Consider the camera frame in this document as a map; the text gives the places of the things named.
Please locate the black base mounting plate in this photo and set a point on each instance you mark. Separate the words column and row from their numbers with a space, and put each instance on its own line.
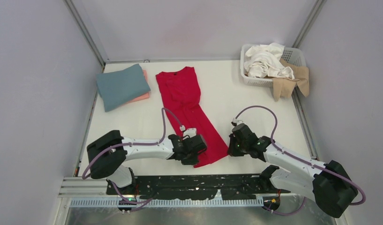
column 198, row 187

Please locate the aluminium frame rail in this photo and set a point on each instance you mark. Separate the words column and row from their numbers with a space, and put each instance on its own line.
column 100, row 193

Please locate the beige t shirt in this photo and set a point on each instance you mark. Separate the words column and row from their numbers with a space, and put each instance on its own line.
column 283, row 87

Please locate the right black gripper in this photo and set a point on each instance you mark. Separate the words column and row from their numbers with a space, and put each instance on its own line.
column 236, row 141

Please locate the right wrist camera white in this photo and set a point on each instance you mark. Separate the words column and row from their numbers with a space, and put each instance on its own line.
column 236, row 121

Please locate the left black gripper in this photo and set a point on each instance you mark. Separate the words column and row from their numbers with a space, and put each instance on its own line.
column 198, row 146

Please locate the white plastic laundry basket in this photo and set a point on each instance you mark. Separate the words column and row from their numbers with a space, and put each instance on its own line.
column 293, row 56

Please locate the folded blue-grey t shirt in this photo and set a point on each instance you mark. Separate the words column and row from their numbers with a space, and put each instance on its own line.
column 119, row 87

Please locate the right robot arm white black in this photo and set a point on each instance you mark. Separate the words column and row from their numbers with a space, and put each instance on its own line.
column 327, row 184

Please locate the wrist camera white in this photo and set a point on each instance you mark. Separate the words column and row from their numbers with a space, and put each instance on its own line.
column 187, row 132
column 236, row 121

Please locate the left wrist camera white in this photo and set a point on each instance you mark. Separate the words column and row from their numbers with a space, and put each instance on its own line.
column 187, row 132

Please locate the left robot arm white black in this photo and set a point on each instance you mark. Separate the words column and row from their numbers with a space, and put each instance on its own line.
column 108, row 153

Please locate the white t shirt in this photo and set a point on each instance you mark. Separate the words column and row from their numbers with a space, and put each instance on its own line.
column 261, row 61

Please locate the red t shirt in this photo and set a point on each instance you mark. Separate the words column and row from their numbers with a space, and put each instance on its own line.
column 180, row 93

